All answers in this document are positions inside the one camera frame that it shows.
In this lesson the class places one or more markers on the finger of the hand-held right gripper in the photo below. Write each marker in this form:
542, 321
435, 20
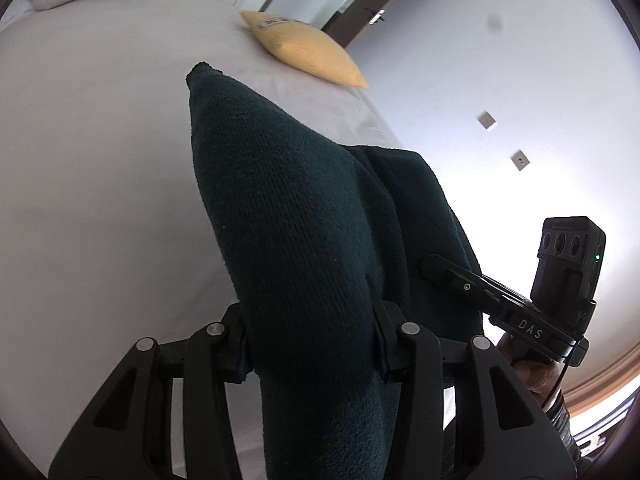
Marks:
465, 285

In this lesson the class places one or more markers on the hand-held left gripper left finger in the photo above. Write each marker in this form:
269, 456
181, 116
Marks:
220, 350

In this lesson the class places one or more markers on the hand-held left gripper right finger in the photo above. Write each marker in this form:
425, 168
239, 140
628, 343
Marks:
395, 355

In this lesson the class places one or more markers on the dark green knit sweater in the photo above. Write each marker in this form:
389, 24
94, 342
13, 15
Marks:
300, 235

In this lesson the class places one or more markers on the person's right hand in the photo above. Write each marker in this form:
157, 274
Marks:
535, 375

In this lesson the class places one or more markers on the yellow pillow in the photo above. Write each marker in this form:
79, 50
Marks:
310, 50

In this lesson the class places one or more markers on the white wall socket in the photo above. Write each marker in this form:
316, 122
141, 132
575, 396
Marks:
486, 120
520, 160

